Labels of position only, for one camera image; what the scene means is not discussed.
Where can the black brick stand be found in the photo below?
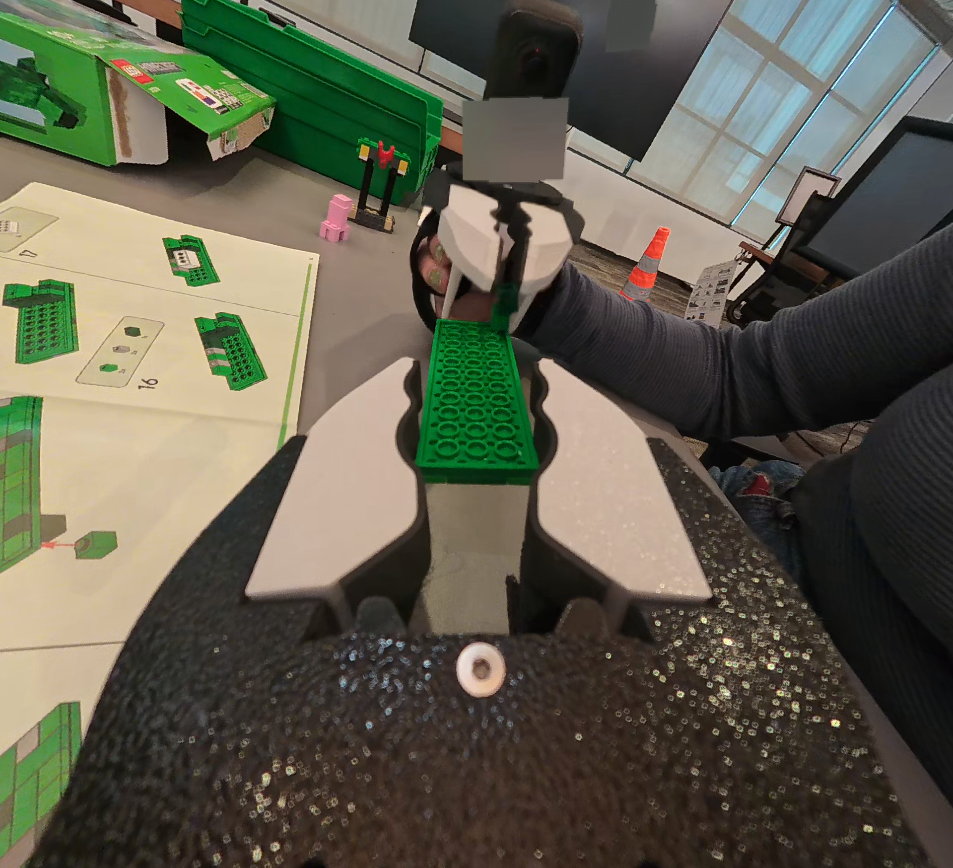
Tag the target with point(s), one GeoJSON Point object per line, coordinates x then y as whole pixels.
{"type": "Point", "coordinates": [370, 212]}

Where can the small framed sign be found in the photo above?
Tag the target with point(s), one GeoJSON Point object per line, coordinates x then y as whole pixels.
{"type": "Point", "coordinates": [808, 194]}

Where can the orange traffic cone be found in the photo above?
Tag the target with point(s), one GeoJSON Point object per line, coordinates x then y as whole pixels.
{"type": "Point", "coordinates": [646, 272]}

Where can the small bright green brick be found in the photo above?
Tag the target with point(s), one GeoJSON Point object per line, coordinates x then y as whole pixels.
{"type": "Point", "coordinates": [505, 303]}

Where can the building instruction booklet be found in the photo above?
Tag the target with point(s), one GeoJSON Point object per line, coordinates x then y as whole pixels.
{"type": "Point", "coordinates": [149, 436]}

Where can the printed leaflet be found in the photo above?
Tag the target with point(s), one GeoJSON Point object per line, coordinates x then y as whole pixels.
{"type": "Point", "coordinates": [711, 291]}

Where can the person's leg blue jeans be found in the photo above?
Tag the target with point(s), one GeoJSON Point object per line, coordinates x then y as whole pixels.
{"type": "Point", "coordinates": [752, 510]}

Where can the pink brick pig figure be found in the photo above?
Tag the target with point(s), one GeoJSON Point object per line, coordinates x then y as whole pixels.
{"type": "Point", "coordinates": [335, 216]}

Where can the black monitor on stand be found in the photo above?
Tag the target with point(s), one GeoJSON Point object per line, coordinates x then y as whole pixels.
{"type": "Point", "coordinates": [878, 197]}

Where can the grey desk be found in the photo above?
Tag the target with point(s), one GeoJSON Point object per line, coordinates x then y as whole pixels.
{"type": "Point", "coordinates": [357, 294]}

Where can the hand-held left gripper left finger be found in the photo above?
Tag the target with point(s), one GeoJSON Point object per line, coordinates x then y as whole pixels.
{"type": "Point", "coordinates": [335, 495]}

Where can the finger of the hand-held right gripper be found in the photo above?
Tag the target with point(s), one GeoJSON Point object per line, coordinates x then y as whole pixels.
{"type": "Point", "coordinates": [547, 250]}
{"type": "Point", "coordinates": [469, 235]}

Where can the green studded brick plate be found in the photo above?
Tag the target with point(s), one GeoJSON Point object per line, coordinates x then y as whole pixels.
{"type": "Point", "coordinates": [476, 406]}

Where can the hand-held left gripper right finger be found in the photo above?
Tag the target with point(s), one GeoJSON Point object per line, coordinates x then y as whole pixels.
{"type": "Point", "coordinates": [618, 510]}

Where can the person's right hand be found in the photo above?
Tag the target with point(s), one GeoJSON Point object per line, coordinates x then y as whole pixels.
{"type": "Point", "coordinates": [434, 270]}

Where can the green plastic bin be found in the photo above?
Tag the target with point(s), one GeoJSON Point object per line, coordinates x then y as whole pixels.
{"type": "Point", "coordinates": [335, 108]}

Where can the person's right forearm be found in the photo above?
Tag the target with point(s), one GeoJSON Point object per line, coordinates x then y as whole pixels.
{"type": "Point", "coordinates": [670, 361]}

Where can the green cardboard toy box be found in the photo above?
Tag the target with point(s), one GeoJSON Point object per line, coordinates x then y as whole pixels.
{"type": "Point", "coordinates": [59, 63]}

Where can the person's torso dark sweater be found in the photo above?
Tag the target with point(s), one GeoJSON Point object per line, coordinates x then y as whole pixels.
{"type": "Point", "coordinates": [893, 585]}

